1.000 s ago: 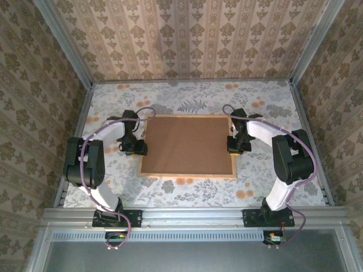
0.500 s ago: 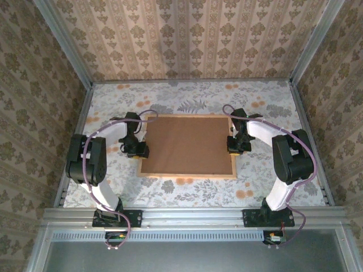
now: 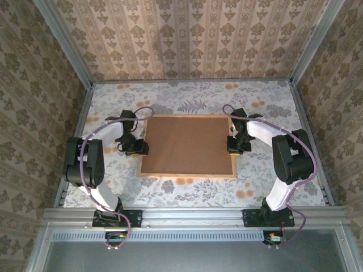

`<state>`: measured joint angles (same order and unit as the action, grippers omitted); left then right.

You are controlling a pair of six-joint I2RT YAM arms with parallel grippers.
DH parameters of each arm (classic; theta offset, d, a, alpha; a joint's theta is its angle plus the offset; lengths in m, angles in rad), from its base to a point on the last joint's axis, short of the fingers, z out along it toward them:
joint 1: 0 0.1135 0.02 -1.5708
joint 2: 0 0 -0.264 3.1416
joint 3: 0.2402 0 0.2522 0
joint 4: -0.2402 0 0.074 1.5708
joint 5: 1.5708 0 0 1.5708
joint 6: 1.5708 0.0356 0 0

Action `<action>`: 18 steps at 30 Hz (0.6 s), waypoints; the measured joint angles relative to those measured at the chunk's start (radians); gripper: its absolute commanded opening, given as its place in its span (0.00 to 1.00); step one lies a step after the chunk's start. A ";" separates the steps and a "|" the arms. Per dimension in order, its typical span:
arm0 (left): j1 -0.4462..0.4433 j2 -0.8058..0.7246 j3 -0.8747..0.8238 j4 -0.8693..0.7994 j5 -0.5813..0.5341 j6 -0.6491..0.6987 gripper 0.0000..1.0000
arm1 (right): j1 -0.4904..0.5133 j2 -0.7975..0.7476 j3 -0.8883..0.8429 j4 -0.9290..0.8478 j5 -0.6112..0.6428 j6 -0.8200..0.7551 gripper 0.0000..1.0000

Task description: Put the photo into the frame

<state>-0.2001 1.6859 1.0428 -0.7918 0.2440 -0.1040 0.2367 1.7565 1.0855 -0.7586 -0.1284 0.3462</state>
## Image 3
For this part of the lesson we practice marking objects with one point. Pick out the light wooden picture frame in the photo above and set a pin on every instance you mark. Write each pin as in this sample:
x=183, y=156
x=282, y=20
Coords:
x=187, y=176

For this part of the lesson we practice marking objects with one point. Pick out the brown backing board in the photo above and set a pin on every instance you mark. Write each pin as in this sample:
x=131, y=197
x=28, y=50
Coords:
x=184, y=144

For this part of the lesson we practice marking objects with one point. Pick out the grey metal panel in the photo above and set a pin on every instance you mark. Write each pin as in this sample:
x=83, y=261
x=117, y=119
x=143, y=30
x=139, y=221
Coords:
x=193, y=256

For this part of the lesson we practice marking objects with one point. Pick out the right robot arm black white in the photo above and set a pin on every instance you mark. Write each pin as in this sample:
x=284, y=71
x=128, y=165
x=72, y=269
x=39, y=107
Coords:
x=292, y=161

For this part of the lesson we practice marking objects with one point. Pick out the aluminium table side rail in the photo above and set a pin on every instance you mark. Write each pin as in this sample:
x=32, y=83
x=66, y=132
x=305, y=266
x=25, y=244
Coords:
x=305, y=127
x=82, y=112

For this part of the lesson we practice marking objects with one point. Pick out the aluminium table end rail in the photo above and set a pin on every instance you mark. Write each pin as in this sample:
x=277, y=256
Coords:
x=198, y=80

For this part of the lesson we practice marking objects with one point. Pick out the aluminium corner post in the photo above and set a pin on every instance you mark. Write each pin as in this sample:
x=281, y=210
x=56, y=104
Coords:
x=64, y=45
x=315, y=42

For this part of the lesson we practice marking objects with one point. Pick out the aluminium mounting rail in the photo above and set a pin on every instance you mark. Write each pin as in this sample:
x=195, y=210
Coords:
x=193, y=216

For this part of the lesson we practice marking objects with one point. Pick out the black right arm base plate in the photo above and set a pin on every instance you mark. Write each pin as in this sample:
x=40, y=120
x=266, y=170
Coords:
x=252, y=218

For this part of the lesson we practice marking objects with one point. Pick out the small circuit board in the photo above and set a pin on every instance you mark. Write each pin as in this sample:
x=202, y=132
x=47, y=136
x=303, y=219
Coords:
x=273, y=238
x=116, y=236

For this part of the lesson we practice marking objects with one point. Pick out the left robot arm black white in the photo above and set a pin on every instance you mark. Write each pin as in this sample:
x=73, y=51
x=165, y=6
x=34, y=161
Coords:
x=85, y=161

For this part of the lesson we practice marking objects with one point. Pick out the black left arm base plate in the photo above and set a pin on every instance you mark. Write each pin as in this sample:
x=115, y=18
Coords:
x=133, y=218

